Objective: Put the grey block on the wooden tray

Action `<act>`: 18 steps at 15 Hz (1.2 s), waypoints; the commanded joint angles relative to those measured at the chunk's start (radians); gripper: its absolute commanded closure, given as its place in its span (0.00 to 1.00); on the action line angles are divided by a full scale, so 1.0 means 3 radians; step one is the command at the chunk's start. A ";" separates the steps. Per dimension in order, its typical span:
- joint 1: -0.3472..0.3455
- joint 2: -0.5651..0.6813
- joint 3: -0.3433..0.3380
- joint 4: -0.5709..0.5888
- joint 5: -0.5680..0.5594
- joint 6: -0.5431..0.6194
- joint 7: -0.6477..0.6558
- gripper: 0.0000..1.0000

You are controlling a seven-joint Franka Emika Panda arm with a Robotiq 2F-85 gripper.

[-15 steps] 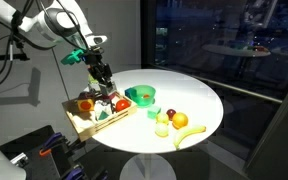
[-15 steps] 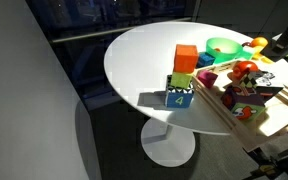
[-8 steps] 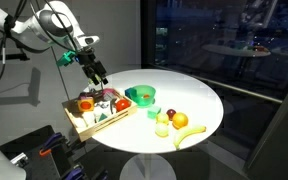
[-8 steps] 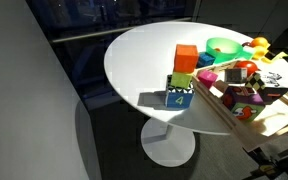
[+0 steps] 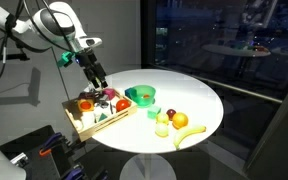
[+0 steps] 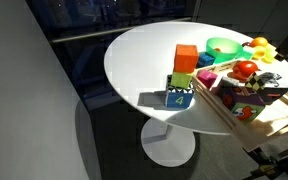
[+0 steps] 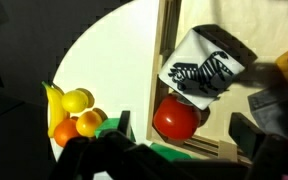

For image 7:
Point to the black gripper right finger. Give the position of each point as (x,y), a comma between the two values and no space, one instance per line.
(247,135)

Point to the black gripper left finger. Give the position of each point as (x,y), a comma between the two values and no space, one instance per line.
(124,123)

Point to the zebra picture block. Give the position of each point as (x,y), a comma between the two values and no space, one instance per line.
(200,66)

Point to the wooden slatted tray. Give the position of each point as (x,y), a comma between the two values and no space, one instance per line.
(237,20)

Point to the green plastic bowl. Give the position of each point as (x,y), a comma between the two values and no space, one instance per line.
(107,128)

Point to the yellow-orange toy peach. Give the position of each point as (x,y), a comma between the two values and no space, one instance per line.
(89,124)

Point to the red toy tomato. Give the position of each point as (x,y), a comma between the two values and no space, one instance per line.
(175,118)

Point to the yellow toy lemon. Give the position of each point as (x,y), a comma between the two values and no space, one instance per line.
(74,101)

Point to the deep orange toy orange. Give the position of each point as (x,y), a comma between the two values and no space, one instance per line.
(65,132)

